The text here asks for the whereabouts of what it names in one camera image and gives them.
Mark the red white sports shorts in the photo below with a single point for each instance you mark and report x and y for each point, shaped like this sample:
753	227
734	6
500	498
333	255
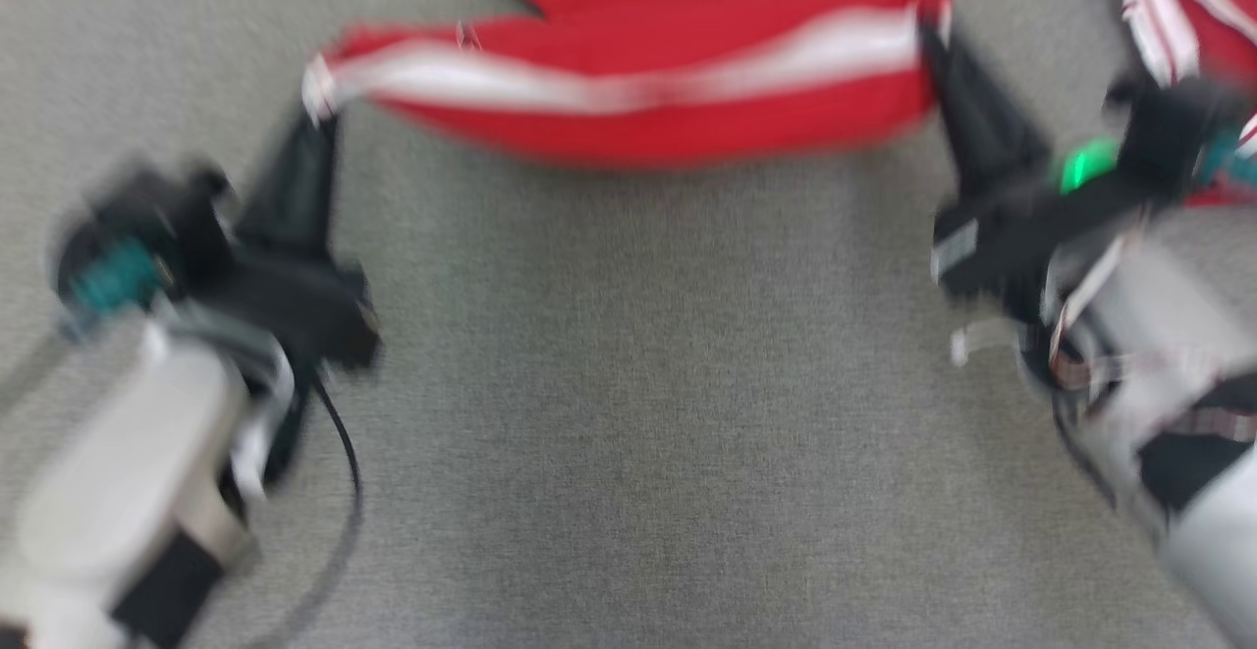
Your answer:
638	50

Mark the white grey robot left arm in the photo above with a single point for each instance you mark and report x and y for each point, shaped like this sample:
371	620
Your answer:
118	492

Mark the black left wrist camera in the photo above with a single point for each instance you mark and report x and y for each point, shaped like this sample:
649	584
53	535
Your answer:
177	217

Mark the white grey robot right arm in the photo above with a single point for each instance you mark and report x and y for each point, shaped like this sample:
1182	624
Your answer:
1159	374

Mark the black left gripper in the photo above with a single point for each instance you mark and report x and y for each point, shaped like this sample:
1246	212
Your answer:
295	305

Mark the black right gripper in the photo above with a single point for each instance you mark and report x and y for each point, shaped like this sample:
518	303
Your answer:
1021	237

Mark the red white sports jersey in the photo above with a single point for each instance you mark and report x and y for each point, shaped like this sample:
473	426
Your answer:
1213	30

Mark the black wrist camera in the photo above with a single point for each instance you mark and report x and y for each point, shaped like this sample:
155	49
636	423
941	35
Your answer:
177	217
1174	138

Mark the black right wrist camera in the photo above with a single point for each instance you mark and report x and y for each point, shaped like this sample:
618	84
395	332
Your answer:
1174	138

